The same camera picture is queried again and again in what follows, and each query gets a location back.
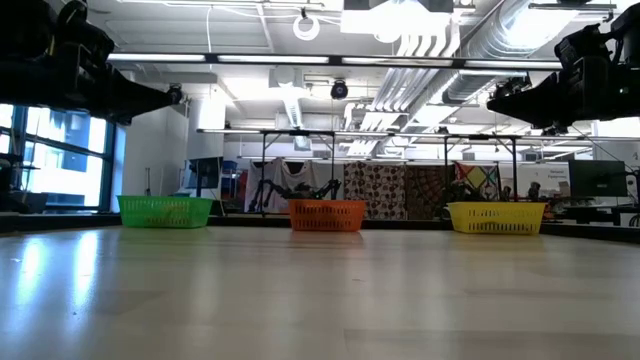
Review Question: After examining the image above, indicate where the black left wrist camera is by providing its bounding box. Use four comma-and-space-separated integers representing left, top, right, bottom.
53, 23, 117, 67

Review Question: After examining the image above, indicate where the white hanging cloth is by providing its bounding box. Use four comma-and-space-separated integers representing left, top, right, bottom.
243, 157, 346, 214

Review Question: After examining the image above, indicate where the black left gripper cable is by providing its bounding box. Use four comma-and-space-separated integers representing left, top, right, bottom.
56, 0, 90, 32

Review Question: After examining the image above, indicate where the silver ceiling air duct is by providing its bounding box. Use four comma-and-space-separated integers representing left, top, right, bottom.
442, 0, 581, 105

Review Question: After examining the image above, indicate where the green plastic basket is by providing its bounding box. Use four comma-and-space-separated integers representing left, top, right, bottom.
116, 194, 215, 230

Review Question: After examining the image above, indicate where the round ceiling lamp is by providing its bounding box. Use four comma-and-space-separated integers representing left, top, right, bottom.
292, 6, 322, 43

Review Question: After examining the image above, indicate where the black rack frame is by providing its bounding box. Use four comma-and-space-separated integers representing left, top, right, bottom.
258, 128, 525, 204

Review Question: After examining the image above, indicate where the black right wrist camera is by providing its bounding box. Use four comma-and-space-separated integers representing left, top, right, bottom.
553, 22, 615, 64

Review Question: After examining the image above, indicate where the black shelf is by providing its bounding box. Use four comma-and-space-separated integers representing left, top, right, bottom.
0, 152, 49, 215

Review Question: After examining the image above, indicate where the yellow plastic basket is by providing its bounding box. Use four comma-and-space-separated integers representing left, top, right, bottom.
447, 200, 547, 236

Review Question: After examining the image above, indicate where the black screen on stand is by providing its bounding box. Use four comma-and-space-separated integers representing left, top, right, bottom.
185, 156, 222, 199

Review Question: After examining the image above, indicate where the black background monitor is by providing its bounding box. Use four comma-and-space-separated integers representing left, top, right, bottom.
567, 159, 630, 198

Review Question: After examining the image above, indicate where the colourful geometric hanging cloth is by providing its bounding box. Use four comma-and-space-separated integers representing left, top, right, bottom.
452, 161, 502, 200

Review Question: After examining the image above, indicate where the orange black patterned cloth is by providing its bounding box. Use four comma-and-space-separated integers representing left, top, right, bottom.
405, 163, 454, 220

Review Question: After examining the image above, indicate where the white sign board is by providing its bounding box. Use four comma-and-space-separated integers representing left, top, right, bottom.
519, 163, 570, 197

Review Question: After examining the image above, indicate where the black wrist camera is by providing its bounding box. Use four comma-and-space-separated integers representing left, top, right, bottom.
553, 22, 615, 64
53, 23, 117, 67

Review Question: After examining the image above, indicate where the dotted hanging cloth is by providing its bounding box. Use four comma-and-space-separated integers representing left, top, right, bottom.
342, 160, 408, 221

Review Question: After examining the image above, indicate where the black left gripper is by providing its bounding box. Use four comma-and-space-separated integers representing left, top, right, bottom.
47, 54, 174, 127

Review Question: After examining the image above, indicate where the large window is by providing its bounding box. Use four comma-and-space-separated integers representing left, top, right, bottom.
0, 102, 120, 214

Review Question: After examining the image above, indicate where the orange plastic basket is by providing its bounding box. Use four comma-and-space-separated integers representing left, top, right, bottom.
287, 198, 369, 233

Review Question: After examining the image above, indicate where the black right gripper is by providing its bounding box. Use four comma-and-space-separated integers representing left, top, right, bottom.
486, 54, 640, 131

